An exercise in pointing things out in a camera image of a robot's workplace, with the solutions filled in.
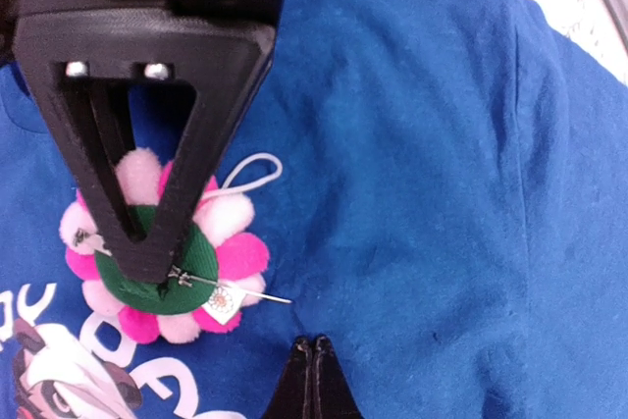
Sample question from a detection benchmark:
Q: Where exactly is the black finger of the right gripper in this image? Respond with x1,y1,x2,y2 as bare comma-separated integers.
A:
15,11,275,283

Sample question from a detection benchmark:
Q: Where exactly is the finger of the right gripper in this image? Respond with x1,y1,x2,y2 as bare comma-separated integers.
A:
85,82,137,242

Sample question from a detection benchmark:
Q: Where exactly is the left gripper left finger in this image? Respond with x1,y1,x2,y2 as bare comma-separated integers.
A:
262,337,313,419

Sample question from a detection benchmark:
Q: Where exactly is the blue printed t-shirt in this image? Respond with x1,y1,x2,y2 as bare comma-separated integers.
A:
1,0,627,418

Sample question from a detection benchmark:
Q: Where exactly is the pink flower brooch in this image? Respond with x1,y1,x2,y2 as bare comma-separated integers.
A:
59,153,283,344

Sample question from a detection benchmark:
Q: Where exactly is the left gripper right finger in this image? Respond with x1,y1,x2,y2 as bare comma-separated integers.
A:
311,336,363,419

